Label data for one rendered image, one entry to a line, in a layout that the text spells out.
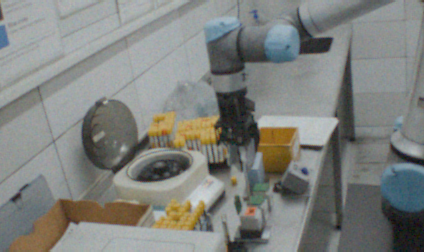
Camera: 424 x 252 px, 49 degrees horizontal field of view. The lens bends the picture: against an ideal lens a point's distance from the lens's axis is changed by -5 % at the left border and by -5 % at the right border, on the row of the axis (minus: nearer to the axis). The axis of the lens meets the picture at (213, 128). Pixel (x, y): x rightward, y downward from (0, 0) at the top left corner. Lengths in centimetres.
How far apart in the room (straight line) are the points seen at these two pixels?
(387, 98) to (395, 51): 35
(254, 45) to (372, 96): 269
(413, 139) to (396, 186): 10
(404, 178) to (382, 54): 260
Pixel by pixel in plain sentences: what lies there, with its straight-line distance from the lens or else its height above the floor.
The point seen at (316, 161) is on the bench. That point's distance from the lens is 158.
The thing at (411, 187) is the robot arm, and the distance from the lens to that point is 96.
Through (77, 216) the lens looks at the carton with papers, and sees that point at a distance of 134.
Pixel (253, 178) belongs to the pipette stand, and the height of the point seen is 94.
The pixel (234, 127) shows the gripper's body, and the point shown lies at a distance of 104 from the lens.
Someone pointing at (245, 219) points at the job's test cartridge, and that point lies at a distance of 121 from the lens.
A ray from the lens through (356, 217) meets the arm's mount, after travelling 117.
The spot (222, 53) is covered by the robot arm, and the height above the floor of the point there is 137.
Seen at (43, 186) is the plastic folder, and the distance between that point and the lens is 135.
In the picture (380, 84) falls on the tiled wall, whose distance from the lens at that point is 358.
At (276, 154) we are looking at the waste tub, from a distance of 150.
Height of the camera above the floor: 162
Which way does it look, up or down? 23 degrees down
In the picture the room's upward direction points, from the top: 10 degrees counter-clockwise
